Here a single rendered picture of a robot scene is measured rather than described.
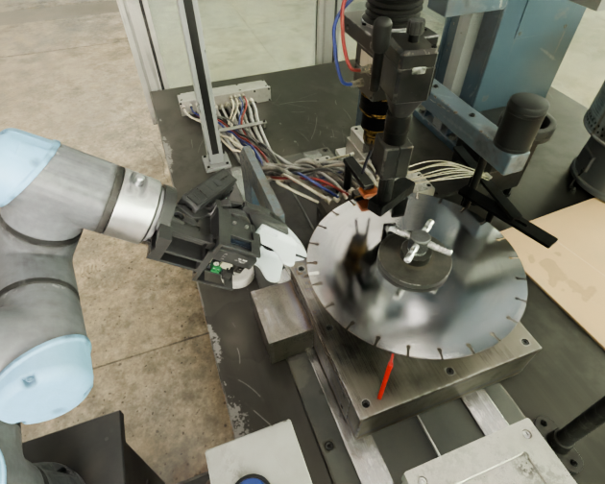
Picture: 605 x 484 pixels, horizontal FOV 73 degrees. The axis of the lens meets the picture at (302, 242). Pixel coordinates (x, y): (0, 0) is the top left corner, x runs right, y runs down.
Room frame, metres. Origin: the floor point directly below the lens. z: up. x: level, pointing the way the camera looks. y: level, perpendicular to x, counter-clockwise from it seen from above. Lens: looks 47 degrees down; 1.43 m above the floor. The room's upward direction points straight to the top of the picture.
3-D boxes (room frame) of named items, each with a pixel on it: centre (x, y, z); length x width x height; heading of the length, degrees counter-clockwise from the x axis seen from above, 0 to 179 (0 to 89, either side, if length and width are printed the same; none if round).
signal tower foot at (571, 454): (0.21, -0.40, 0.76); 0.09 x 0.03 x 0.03; 20
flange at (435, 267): (0.41, -0.17, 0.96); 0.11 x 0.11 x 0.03
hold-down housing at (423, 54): (0.47, -0.12, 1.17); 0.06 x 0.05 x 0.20; 11
